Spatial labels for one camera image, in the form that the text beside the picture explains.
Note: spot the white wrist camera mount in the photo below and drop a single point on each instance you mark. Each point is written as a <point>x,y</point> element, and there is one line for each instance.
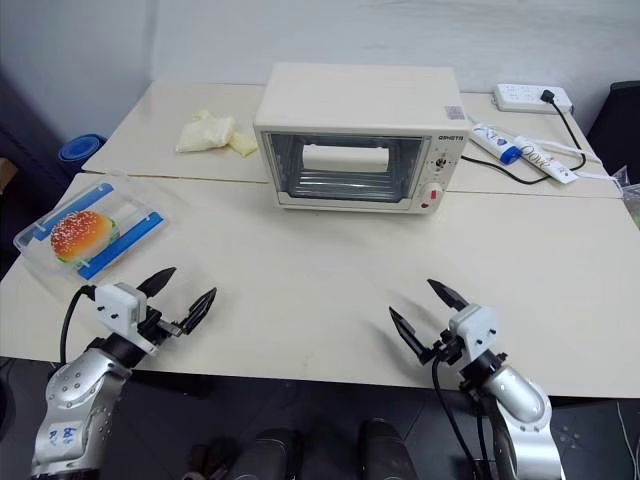
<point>117,310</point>
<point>475,330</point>

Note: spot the glass oven door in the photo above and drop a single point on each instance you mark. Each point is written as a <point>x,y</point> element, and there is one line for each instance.
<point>280,170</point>

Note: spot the small pale yellow plastic packet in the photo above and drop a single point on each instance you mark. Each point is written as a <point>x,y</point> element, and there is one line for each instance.
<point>244,144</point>

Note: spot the black power plug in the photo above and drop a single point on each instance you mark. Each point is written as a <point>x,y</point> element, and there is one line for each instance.
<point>548,96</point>

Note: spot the cream toaster oven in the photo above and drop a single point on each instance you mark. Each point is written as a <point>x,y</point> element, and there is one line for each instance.
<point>360,95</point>

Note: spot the large pale yellow plastic packet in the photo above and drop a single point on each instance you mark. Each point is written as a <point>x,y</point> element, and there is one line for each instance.
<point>205,135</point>

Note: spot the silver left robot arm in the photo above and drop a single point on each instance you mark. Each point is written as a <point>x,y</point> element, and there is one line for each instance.
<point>75,385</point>

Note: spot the black box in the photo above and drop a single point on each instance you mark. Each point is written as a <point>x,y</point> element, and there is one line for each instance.
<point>617,120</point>

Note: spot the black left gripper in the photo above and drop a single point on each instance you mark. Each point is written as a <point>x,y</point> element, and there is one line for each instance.
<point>152,327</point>

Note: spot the clear crinkled plastic bag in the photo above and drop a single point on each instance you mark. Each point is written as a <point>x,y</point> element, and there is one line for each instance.
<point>631,195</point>

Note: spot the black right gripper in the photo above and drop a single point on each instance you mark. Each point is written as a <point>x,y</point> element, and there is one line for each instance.
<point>445,352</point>

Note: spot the brown cardboard piece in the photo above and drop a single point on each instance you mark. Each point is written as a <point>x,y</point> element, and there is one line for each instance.
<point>6,171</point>

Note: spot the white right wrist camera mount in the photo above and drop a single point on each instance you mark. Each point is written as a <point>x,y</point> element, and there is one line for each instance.
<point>475,330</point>

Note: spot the blue round roll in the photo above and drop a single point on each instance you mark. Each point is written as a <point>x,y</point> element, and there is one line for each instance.
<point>80,147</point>

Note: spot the toy hamburger with sesame bun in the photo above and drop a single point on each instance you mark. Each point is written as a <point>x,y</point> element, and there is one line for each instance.
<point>82,235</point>

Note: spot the clear plastic box blue strips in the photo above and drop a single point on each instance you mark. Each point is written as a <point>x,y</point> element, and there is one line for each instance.
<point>135,230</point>

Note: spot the white power strip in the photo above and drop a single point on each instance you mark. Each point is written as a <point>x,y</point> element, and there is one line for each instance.
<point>520,100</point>

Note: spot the white tube with blue cap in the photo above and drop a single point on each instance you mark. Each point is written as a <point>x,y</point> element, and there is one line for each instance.
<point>492,140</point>

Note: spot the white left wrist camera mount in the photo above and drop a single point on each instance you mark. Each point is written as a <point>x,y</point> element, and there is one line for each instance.
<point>117,310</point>

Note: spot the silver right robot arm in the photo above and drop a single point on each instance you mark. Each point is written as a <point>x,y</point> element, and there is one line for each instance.
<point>520,400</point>

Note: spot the white Dove tube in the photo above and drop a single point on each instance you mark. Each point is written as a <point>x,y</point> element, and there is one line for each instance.
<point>547,162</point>

